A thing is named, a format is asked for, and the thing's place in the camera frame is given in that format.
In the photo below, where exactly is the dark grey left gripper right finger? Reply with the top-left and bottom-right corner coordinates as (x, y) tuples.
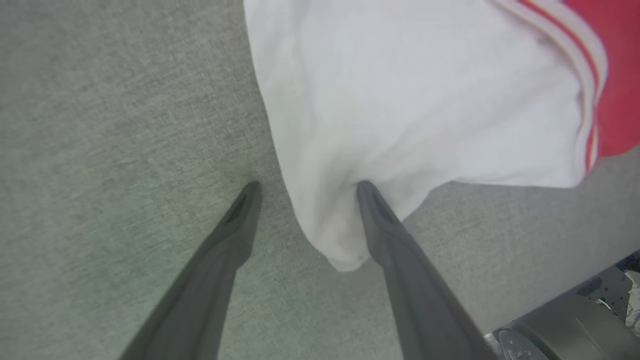
(356, 180), (497, 360)

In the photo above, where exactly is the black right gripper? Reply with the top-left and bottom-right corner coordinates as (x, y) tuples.
(484, 250), (640, 360)

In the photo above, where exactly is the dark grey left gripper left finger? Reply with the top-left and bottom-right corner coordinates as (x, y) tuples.
(120, 181), (264, 360)

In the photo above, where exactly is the red and white basketball jersey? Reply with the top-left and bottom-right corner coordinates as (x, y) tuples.
(243, 0), (640, 273)

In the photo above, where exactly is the grey fabric work surface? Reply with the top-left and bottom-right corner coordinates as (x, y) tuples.
(0, 0), (640, 360)

